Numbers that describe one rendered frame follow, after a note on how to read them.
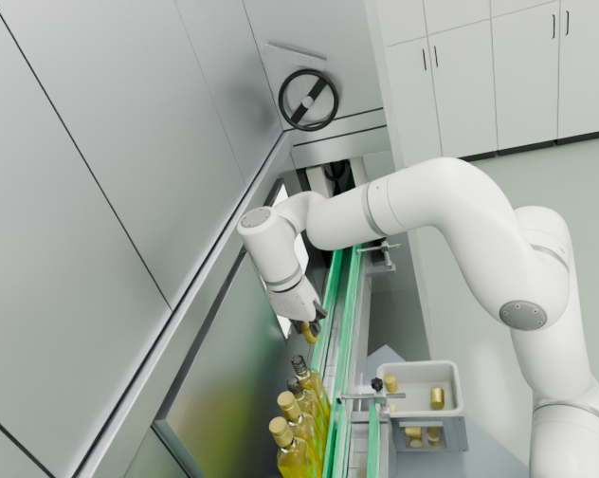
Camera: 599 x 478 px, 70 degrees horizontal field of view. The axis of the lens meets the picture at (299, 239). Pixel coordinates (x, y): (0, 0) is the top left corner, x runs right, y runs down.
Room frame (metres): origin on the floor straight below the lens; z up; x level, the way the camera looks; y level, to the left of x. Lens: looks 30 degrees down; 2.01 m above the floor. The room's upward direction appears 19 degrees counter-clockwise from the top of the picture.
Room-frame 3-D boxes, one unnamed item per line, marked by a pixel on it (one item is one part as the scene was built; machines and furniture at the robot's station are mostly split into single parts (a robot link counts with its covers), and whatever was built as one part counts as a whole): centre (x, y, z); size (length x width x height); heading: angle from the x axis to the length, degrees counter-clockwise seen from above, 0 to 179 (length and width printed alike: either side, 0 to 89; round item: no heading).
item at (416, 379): (0.77, -0.17, 0.97); 0.22 x 0.17 x 0.09; 70
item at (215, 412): (0.92, 0.16, 1.32); 0.90 x 0.03 x 0.34; 160
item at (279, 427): (0.54, 0.15, 1.31); 0.04 x 0.04 x 0.04
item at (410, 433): (0.78, -0.15, 0.92); 0.27 x 0.17 x 0.15; 70
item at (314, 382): (0.71, 0.09, 1.16); 0.06 x 0.06 x 0.21; 71
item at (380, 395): (0.70, -0.04, 1.12); 0.17 x 0.03 x 0.12; 70
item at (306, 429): (0.60, 0.13, 1.16); 0.06 x 0.06 x 0.21; 70
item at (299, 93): (1.51, -0.19, 1.66); 0.21 x 0.05 x 0.21; 70
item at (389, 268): (1.30, -0.26, 1.07); 0.17 x 0.05 x 0.23; 70
